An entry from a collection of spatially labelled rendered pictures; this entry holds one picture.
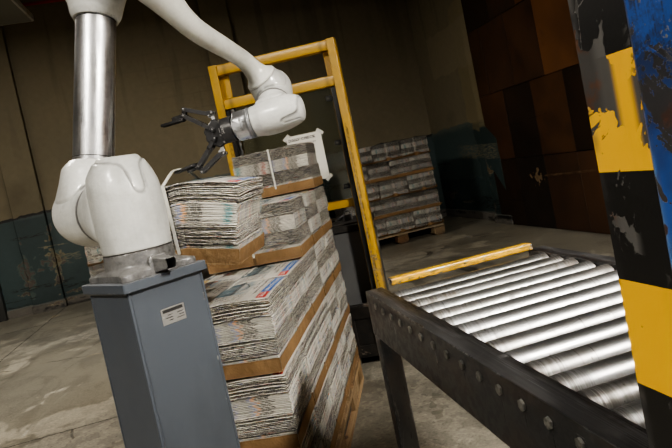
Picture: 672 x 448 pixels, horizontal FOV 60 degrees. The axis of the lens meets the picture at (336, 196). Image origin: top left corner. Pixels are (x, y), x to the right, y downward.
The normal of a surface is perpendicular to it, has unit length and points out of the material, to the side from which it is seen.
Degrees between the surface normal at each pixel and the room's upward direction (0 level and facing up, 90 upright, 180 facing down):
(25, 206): 90
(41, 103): 90
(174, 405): 90
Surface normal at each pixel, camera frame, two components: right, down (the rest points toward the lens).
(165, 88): 0.22, 0.00
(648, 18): -0.96, 0.21
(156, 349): 0.72, -0.11
